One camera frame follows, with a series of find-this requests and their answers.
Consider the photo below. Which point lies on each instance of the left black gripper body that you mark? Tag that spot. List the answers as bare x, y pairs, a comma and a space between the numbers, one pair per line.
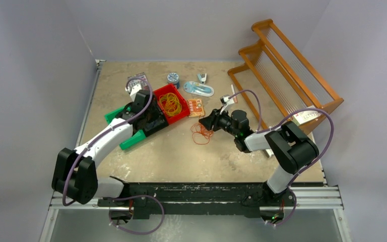
151, 113

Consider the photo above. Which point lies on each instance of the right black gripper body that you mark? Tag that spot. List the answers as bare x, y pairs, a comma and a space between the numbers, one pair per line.
224, 123

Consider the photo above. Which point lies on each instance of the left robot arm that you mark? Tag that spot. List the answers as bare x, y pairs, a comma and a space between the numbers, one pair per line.
75, 173

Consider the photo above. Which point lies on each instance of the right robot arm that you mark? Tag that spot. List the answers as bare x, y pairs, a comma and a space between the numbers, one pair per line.
292, 148

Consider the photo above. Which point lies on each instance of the marker pen pack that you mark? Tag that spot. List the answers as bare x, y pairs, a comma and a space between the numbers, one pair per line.
139, 78

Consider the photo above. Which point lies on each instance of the orange spiral notebook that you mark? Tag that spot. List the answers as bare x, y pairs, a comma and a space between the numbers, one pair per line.
196, 107

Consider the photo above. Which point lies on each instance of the black plastic bin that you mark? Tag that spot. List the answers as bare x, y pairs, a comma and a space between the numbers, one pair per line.
151, 122

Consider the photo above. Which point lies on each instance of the red plastic bin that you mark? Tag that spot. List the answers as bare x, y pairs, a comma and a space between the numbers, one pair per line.
171, 103

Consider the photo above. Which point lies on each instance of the green plastic bin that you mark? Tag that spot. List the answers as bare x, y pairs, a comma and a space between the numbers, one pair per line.
137, 136

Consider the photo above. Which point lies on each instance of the small round tin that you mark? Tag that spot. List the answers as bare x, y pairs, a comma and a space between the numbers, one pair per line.
173, 78

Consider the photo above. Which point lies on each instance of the blue correction tape package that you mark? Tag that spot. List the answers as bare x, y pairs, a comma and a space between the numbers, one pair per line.
198, 89

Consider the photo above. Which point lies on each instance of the white rectangular block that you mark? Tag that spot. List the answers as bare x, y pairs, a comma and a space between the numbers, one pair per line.
269, 153

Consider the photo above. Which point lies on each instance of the wooden rack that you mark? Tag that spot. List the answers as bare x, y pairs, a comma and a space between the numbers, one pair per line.
277, 79

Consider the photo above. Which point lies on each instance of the white small box on rack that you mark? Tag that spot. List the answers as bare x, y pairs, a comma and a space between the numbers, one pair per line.
302, 117

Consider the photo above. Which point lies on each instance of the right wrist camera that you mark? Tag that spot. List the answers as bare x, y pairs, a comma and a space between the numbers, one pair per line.
227, 101

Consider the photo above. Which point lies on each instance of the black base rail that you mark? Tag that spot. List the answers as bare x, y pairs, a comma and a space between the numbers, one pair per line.
251, 200

